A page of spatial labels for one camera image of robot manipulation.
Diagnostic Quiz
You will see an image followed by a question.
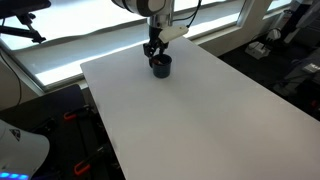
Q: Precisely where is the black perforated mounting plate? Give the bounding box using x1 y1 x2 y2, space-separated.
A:
0 83 126 180

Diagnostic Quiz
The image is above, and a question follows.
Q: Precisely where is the orange-handled black clamp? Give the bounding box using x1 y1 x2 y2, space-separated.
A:
73 144 113 177
63 104 96 122

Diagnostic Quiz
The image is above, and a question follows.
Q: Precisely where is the black stand pole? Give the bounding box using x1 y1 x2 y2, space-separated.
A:
283 0 313 44

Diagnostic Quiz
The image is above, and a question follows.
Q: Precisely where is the thin black wall cable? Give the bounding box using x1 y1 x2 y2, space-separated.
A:
0 51 23 103

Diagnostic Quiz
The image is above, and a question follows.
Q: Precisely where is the grey window frame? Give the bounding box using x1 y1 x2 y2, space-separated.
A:
0 0 254 93

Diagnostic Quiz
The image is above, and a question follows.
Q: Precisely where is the black camera cable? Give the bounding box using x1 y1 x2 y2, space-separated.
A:
171 0 203 29

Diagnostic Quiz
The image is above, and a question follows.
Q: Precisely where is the white floor device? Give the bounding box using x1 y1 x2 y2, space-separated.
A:
245 40 272 61

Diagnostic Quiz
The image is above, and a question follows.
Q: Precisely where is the dark teal enamel mug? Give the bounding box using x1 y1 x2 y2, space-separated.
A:
148 54 174 79

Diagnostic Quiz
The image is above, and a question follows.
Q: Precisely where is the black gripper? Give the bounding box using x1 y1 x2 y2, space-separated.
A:
143 27 168 66

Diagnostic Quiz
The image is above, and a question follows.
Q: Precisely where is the white robot base blue light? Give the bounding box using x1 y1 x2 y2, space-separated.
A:
0 119 51 180

